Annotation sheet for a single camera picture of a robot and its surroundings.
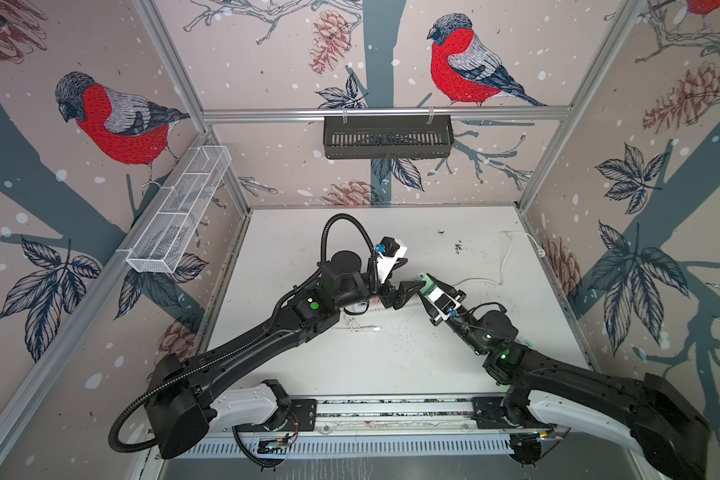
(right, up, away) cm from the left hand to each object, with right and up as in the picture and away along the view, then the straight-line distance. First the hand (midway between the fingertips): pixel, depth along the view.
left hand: (415, 273), depth 64 cm
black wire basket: (-16, +44, +43) cm, 64 cm away
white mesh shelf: (-61, +5, +7) cm, 62 cm away
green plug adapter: (+4, -4, +6) cm, 8 cm away
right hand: (+3, -3, +8) cm, 9 cm away
